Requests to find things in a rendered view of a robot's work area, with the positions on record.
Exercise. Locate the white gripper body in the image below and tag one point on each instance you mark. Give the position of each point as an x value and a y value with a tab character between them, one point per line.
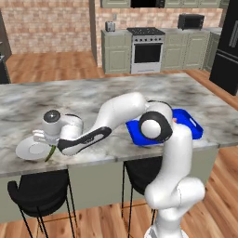
46	138

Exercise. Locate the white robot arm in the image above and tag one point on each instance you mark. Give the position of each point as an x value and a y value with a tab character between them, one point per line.
124	108

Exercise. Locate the green asparagus stalk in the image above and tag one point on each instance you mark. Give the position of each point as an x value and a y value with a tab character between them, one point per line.
50	153

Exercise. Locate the white round plate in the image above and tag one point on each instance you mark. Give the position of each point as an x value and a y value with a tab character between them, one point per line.
29	150

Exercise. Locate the red-brown steak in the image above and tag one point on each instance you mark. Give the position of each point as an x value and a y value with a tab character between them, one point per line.
175	120

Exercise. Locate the blue plastic tray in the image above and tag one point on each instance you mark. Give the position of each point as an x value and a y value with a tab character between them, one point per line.
190	124

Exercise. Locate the black bar stool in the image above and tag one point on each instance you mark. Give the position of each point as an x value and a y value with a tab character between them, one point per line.
40	192
139	176

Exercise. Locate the grey-green kitchen island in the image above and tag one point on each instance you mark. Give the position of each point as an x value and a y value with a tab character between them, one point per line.
93	186

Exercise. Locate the dark cabinet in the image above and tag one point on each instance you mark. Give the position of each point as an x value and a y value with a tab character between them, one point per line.
3	71

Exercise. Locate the narrow grey-green base cupboard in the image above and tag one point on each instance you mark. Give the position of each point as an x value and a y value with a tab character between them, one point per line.
116	52

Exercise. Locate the silver toaster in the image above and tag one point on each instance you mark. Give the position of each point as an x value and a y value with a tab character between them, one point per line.
110	26

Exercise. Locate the silver oven with hob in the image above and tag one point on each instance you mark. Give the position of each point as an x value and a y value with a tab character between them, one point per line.
147	52

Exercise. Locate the wide grey-green base cupboards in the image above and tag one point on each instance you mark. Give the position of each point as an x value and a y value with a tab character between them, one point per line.
186	49

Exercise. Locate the black extractor hood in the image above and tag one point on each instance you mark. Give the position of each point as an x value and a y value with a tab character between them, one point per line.
147	3

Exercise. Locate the black microwave oven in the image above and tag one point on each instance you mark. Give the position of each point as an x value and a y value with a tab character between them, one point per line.
190	21

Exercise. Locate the black fridge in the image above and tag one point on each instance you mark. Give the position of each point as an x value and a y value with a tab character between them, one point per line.
226	55

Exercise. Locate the grey-green wall cupboards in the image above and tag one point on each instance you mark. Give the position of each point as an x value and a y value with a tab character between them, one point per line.
114	3

